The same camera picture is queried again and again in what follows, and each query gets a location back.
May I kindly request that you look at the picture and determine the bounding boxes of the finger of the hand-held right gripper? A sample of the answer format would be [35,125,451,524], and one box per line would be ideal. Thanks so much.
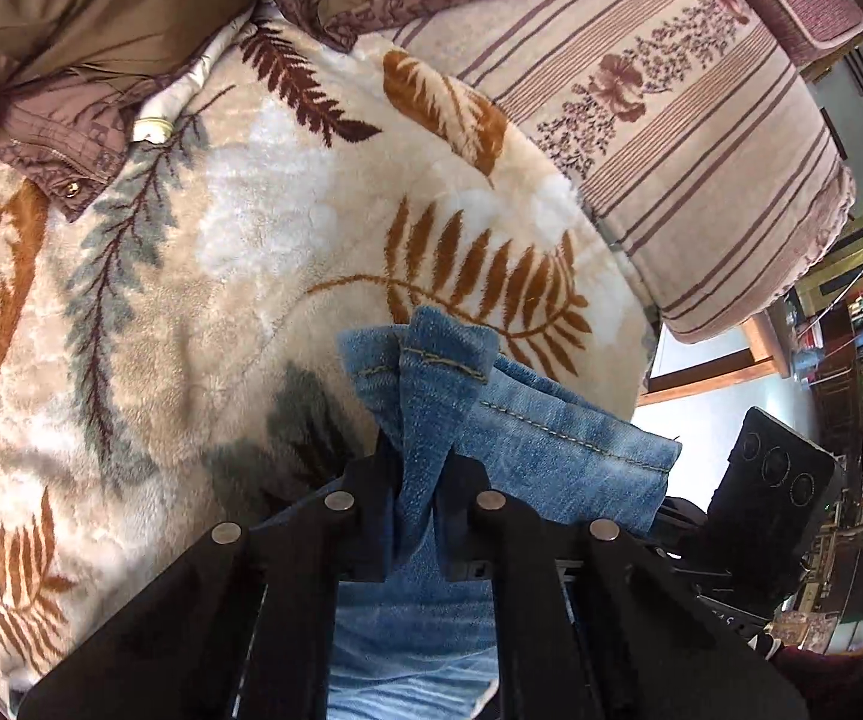
[657,496,714,552]

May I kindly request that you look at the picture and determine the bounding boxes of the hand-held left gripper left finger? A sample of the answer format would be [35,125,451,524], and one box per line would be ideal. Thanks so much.
[17,426,404,720]

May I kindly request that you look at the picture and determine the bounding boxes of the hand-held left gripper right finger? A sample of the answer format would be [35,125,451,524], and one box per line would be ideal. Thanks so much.
[435,454,809,720]

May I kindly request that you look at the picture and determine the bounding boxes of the light blue denim pants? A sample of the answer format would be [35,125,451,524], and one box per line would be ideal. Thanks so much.
[326,305,684,720]

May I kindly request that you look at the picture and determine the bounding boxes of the leaf print fleece blanket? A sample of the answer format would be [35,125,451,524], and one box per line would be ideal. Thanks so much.
[0,11,661,700]

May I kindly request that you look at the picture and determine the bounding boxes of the striped floral bed sheet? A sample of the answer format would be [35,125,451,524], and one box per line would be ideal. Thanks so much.
[392,0,858,346]

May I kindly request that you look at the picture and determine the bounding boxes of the white cloth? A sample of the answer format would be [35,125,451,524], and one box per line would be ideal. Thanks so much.
[130,21,254,148]

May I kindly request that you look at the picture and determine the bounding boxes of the brown jacket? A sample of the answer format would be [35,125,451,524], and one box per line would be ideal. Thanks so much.
[0,0,545,224]

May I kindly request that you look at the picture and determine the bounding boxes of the wooden bed frame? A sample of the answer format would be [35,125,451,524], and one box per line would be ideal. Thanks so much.
[637,311,796,407]

